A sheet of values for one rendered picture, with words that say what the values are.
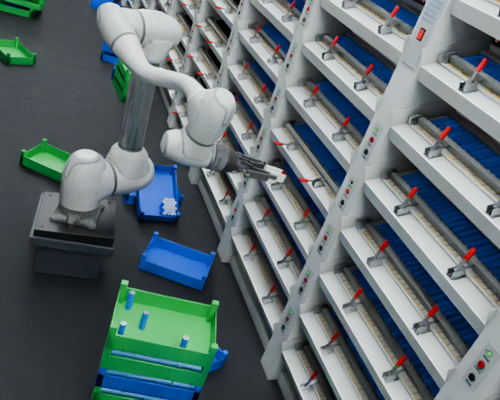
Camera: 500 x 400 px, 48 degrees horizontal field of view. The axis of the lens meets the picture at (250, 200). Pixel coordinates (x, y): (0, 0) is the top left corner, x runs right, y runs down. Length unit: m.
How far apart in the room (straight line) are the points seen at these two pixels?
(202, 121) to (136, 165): 0.72
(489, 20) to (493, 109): 0.22
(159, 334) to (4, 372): 0.60
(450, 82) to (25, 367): 1.59
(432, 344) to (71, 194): 1.42
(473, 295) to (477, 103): 0.46
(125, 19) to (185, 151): 0.57
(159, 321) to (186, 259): 0.96
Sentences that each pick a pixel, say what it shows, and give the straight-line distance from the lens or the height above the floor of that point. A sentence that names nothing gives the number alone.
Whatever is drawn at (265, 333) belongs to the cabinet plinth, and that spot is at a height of 0.05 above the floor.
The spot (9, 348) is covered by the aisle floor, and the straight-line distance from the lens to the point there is 2.15.
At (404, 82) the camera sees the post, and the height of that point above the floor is 1.24.
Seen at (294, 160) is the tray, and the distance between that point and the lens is 2.16.
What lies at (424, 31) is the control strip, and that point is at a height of 1.38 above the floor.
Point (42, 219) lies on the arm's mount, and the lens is 2.33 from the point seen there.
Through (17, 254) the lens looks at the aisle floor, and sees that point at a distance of 2.52.
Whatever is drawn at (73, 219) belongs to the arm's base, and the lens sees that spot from 2.29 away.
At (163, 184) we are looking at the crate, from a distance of 2.98.
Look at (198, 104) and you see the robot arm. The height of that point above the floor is 0.99.
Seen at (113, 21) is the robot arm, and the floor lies 1.03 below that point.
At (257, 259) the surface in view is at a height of 0.19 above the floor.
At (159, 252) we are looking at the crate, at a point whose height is 0.00.
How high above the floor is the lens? 1.59
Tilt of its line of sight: 29 degrees down
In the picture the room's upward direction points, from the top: 20 degrees clockwise
